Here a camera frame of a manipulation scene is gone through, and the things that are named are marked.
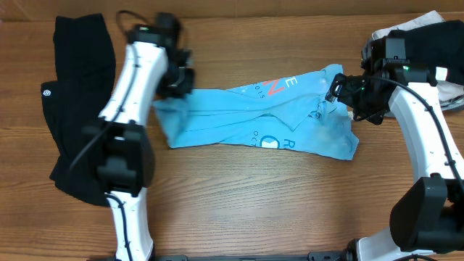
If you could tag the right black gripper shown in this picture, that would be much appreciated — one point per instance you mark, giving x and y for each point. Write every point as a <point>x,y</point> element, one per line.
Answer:
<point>349,83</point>

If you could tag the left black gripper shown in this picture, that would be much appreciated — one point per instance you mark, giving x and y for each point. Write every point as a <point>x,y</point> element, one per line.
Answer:
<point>184,87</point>

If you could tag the light blue printed t-shirt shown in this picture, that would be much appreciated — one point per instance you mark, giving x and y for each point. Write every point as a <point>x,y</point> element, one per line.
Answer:
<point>286,113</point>

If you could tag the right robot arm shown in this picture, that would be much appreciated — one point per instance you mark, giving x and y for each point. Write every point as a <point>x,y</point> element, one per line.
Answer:
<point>428,219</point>

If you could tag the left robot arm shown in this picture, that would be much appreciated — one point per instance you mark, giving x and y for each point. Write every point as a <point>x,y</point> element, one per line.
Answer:
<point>120,153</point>

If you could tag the beige folded garment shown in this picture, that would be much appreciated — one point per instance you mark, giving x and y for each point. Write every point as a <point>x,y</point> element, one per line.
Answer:
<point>430,18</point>

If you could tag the grey folded garment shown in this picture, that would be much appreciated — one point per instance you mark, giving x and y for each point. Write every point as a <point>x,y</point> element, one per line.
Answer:
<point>449,105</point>

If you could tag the black folded garment on pile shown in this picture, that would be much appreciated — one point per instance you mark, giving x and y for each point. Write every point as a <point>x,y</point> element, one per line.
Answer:
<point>436,45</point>

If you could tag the black garment with logo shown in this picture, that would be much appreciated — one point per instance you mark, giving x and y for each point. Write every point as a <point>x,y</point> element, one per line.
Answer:
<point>85,68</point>

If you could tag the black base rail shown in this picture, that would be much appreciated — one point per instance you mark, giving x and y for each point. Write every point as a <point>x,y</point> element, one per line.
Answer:
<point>246,258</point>

